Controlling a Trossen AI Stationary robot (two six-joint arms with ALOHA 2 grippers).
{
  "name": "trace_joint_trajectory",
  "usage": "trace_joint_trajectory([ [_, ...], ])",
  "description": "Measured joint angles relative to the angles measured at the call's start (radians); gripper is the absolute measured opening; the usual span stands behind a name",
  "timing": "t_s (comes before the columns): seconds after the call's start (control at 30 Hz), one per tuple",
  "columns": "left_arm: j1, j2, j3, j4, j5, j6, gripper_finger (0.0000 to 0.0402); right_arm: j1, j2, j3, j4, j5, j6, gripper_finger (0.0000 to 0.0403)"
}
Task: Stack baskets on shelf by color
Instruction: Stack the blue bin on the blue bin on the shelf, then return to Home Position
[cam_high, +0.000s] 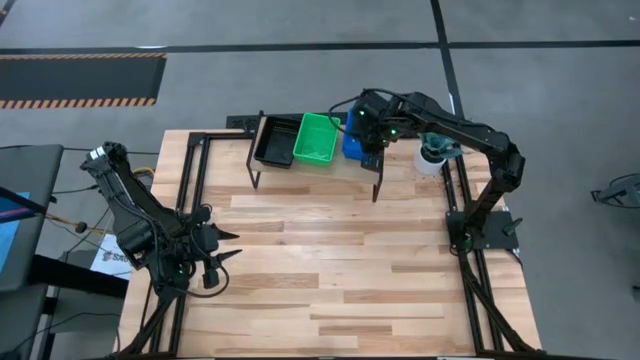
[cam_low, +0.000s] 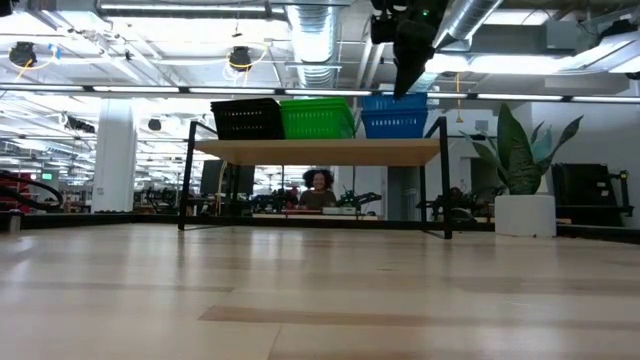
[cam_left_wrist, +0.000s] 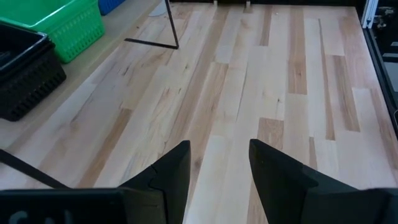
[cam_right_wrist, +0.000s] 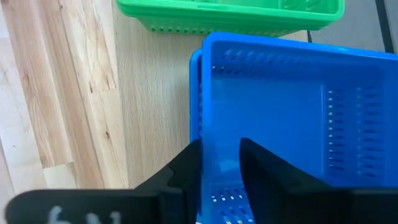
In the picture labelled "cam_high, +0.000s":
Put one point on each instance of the wooden shelf with black legs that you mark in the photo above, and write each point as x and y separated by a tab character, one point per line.
345	172

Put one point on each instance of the green leafy plant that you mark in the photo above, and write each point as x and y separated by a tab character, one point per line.
435	145

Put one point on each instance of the black floor stand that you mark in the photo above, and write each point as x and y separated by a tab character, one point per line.
620	192

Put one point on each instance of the white printed paper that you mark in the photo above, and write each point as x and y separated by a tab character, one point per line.
110	260

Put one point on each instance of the black floor mat striped edge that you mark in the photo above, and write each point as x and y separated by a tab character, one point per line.
75	80

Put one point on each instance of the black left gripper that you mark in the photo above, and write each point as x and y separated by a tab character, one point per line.
205	245

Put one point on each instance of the blue sheet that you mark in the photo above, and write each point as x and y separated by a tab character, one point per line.
7	235

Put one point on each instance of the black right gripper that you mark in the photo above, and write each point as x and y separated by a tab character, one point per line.
375	122

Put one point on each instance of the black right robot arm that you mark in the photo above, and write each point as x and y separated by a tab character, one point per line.
480	140

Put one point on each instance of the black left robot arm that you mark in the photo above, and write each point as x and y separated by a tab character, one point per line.
130	200

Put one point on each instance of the green slotted plastic basket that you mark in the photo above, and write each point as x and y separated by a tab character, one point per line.
315	140

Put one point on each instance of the black desk crossbar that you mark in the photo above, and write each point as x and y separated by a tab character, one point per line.
75	277

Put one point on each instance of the blue slotted plastic basket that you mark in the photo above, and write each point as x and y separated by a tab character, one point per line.
352	147

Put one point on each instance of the white plant pot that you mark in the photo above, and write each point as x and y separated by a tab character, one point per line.
425	165

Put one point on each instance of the black metal rail frame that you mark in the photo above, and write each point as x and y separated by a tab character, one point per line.
197	135

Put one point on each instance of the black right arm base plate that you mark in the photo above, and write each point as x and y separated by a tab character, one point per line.
502	230

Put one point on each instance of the gray desk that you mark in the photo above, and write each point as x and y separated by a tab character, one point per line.
30	170

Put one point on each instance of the black slotted plastic basket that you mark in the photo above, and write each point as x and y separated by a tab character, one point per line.
277	145

